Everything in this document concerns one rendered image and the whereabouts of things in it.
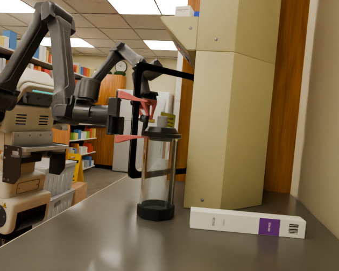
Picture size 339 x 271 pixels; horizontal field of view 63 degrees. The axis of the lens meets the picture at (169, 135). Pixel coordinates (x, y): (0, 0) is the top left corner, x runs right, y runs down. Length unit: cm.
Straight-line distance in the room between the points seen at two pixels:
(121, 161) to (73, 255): 557
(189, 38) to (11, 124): 85
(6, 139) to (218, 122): 96
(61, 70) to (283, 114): 85
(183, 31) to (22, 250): 68
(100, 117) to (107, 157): 560
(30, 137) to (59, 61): 54
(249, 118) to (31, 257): 67
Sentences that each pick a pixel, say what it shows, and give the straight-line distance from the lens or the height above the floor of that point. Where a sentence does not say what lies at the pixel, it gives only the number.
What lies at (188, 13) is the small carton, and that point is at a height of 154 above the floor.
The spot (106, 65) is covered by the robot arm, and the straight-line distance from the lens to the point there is 153.
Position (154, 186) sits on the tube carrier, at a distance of 71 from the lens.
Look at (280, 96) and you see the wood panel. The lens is 122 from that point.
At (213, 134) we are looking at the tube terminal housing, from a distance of 82.
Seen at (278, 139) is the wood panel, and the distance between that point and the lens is 122.
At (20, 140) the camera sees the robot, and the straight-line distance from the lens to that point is 136.
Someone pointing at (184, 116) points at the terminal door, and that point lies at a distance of 108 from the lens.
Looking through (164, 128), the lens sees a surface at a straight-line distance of 70.
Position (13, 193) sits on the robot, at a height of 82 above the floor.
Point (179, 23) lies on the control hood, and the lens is 88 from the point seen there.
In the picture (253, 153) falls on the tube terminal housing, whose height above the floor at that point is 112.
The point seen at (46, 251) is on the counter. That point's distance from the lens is 60.
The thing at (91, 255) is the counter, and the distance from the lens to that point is 57.
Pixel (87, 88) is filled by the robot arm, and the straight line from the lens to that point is 81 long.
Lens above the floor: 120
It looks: 3 degrees down
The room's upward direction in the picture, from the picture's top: 4 degrees clockwise
